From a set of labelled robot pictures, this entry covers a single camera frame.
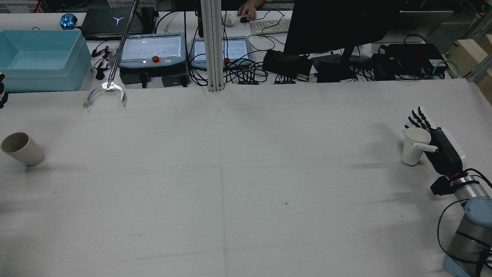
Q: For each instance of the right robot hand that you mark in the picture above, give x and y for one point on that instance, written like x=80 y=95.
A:
x=446 y=154

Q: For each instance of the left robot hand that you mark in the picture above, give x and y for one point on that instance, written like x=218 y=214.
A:
x=2 y=96

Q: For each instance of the white paper cup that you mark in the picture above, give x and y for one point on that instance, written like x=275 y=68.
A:
x=411 y=156

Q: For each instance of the beige cup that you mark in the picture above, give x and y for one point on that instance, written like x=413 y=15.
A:
x=27 y=154

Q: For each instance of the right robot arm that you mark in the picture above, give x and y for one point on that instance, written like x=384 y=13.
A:
x=472 y=231

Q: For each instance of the light blue plastic bin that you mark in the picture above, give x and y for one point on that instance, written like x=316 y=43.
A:
x=42 y=77

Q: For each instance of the blue round gadget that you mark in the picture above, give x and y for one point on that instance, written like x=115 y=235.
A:
x=68 y=21

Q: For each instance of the flat black case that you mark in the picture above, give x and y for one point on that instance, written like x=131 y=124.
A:
x=411 y=57

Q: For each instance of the wooden block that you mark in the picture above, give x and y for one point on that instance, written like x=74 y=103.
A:
x=469 y=54

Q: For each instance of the red black clip leads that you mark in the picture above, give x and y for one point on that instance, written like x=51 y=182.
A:
x=100 y=57

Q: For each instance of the black laptop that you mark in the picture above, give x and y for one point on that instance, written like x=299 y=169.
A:
x=111 y=23

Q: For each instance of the black power brick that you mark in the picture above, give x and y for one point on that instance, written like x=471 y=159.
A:
x=132 y=79
x=175 y=79

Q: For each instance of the grey teach pendant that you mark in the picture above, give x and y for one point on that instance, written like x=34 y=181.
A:
x=153 y=48
x=236 y=48

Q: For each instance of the black monitor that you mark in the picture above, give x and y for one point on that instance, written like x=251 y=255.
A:
x=338 y=27

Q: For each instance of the black box orange ports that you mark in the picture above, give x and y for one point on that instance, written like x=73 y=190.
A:
x=248 y=82
x=286 y=80

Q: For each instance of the white keyboard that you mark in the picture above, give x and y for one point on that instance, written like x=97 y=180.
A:
x=269 y=26

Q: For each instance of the white computer mouse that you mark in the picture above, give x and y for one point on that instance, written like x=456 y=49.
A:
x=229 y=20

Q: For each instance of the person in black shirt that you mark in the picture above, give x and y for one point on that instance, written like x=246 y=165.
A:
x=250 y=9

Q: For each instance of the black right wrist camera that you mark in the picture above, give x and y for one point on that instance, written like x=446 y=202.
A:
x=438 y=188

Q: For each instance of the aluminium profile post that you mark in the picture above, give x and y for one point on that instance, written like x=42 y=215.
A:
x=213 y=46

